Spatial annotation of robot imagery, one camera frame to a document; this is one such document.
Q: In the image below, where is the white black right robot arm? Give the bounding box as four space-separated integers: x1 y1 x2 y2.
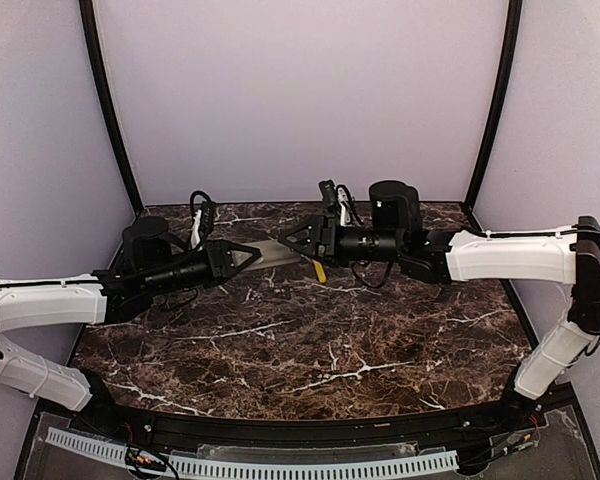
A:
278 180 600 400

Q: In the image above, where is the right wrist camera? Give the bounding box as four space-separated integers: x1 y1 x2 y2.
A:
318 180 364 227

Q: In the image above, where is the grey remote control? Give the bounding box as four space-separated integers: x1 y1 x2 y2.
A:
246 240 301 271

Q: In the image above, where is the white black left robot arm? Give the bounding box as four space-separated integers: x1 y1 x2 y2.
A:
0 216 262 412

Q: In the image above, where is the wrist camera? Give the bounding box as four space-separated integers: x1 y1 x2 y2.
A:
318 180 364 227
189 190 216 251

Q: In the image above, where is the yellow handled screwdriver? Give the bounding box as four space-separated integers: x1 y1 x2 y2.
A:
312 260 327 284

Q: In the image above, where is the white slotted cable duct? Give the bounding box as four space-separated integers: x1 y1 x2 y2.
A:
44 427 459 479

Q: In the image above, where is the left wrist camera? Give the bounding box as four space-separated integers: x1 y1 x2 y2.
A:
189 190 216 251

